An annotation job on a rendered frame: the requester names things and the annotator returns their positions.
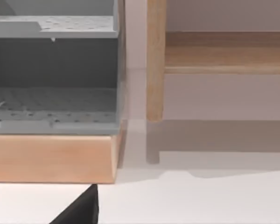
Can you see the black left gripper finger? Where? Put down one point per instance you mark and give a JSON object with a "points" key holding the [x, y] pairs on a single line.
{"points": [[86, 207]]}

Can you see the pale wooden drawer front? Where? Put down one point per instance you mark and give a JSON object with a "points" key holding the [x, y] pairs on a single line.
{"points": [[51, 158]]}

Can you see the grey pierced drawer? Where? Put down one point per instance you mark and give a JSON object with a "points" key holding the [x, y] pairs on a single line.
{"points": [[53, 70]]}

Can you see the wooden open shelf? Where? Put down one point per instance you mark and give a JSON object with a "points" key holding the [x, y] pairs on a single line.
{"points": [[156, 60]]}

